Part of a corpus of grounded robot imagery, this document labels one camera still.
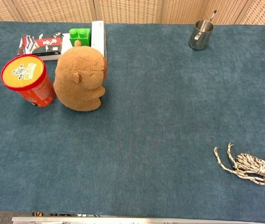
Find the brown plush bear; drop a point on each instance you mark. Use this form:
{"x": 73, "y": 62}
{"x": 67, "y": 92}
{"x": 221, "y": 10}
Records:
{"x": 81, "y": 77}

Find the green plastic block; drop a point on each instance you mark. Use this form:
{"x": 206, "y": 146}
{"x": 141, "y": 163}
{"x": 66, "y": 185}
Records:
{"x": 80, "y": 36}

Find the blue felt table mat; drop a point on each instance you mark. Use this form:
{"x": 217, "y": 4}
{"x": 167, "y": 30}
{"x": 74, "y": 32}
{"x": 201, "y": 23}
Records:
{"x": 146, "y": 128}

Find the white rectangular box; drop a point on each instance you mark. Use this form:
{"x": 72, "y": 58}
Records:
{"x": 98, "y": 35}

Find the woven folding screen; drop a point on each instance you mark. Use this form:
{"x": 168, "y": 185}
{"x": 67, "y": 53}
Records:
{"x": 132, "y": 10}

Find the black red printed box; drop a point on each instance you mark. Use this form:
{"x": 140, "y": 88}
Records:
{"x": 41, "y": 44}

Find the red cylindrical snack canister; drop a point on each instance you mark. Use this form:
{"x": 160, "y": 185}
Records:
{"x": 24, "y": 73}

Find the silver metal rail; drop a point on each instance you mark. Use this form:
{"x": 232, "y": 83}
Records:
{"x": 132, "y": 220}

